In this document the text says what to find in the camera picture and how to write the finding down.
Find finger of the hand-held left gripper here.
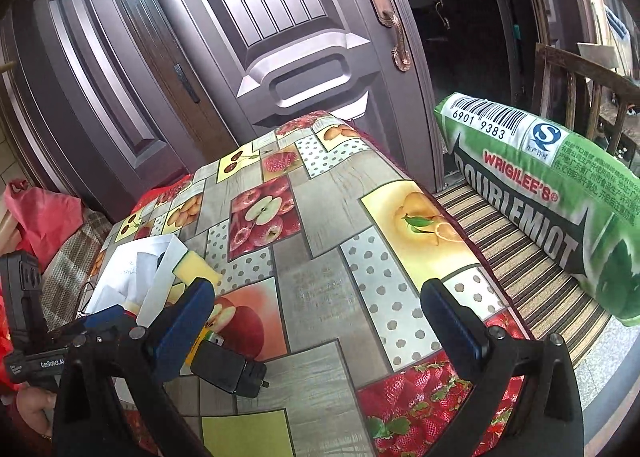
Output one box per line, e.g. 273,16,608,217
67,305,138,339

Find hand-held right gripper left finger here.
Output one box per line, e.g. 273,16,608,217
52,278,216,457

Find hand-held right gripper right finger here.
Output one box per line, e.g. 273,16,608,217
421,278,586,457

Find black power adapter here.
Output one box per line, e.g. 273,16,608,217
190,339,268,398

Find white cardboard box tray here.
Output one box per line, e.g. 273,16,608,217
89,235,188,328

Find person's left hand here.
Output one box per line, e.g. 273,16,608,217
15,386,57,439

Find yellow green packet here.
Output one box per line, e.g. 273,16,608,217
189,329,228,368

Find red patterned clothing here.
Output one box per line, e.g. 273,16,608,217
0,294,21,393

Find plaid blanket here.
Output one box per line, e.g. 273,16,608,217
42,209,113,323

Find pale yellow sponge block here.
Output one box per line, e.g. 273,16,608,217
171,251,223,288

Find red plastic bag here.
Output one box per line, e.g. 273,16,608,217
2,179,83,268

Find striped bench mat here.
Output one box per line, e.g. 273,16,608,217
432,182,613,368

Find fruit printed tablecloth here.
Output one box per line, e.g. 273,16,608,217
90,109,538,457

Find green printed pillow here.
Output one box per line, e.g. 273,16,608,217
432,92,640,328

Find brown panelled door leaf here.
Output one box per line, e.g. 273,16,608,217
0,0,236,222

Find wooden chair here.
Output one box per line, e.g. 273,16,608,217
532,42,640,162

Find bronze door handle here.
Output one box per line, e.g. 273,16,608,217
344,0,412,72

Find brown door with handle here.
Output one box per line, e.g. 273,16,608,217
125,0,443,188

